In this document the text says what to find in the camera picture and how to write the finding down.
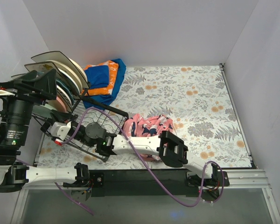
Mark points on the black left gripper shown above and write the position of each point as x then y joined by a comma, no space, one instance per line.
24,89

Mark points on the cream and pink plate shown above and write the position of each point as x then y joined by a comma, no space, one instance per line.
60,104

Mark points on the mint green flower plate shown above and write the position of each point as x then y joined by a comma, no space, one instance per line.
43,110

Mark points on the white square black-rimmed plate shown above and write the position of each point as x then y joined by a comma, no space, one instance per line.
18,75

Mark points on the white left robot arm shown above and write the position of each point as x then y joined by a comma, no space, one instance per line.
14,175

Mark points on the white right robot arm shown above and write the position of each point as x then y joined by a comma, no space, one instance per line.
171,149

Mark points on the teal round plate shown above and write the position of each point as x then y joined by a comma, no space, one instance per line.
66,89

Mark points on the rear white square plate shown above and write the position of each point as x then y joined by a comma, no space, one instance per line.
52,55

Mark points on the cream round plate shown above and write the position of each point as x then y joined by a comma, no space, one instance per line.
80,73

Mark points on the blue and orange cloth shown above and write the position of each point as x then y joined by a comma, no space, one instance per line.
105,80

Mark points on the pink navy patterned shorts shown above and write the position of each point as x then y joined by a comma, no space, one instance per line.
138,126

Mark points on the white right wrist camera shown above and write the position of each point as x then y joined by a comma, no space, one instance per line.
59,132

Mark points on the black wire dish rack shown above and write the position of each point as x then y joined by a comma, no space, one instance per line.
84,112

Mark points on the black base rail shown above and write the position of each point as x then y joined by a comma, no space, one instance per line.
138,182

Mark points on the aluminium frame rail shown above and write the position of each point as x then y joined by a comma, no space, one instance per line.
247,199

